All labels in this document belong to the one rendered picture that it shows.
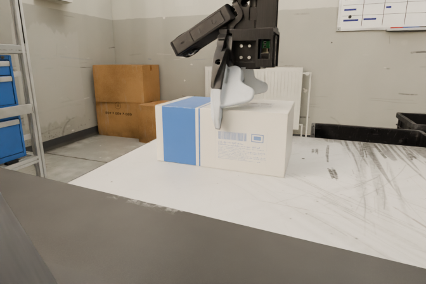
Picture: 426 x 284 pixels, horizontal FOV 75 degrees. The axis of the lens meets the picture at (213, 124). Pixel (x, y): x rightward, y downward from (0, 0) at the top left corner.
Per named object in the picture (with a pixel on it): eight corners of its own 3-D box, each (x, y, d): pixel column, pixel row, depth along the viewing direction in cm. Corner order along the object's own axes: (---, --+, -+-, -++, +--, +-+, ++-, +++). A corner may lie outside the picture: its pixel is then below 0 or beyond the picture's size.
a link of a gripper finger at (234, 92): (246, 123, 35) (257, 61, 38) (203, 120, 37) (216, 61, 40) (250, 132, 38) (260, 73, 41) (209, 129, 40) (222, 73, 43)
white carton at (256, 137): (157, 160, 45) (154, 105, 43) (188, 141, 56) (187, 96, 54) (284, 177, 39) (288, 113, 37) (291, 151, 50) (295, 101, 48)
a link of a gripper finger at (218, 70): (218, 83, 37) (230, 29, 40) (207, 82, 37) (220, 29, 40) (226, 99, 41) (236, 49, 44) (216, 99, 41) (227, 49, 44)
